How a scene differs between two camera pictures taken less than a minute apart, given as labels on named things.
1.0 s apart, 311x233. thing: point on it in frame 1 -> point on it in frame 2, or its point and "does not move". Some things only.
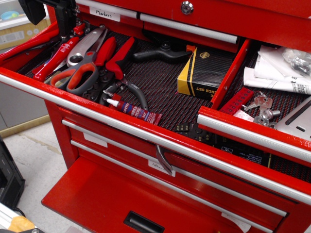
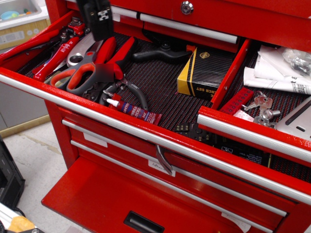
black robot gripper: [66, 11] -> [98, 13]
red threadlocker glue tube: [150, 117] does not move
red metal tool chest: [175, 116] does not move
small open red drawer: [264, 100] does not move
